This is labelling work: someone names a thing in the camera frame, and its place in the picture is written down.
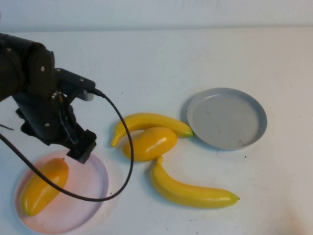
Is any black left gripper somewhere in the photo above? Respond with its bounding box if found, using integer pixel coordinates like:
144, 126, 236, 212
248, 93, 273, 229
16, 92, 97, 164

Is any orange blushed yellow mango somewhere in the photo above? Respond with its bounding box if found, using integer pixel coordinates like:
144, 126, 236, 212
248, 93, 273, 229
19, 158, 69, 217

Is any yellow banana with green tip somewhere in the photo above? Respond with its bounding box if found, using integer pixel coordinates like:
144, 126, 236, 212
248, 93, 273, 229
111, 112, 194, 148

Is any pink round plate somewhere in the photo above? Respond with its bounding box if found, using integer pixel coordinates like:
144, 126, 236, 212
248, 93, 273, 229
13, 149, 110, 233

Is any grey round plate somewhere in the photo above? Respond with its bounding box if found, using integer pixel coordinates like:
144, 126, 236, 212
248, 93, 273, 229
186, 87, 268, 151

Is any black left camera cable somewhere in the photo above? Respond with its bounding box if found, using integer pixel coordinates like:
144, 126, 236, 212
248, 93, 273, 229
0, 88, 134, 203

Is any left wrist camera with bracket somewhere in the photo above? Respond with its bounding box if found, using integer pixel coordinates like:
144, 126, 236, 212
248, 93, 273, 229
54, 68, 96, 101

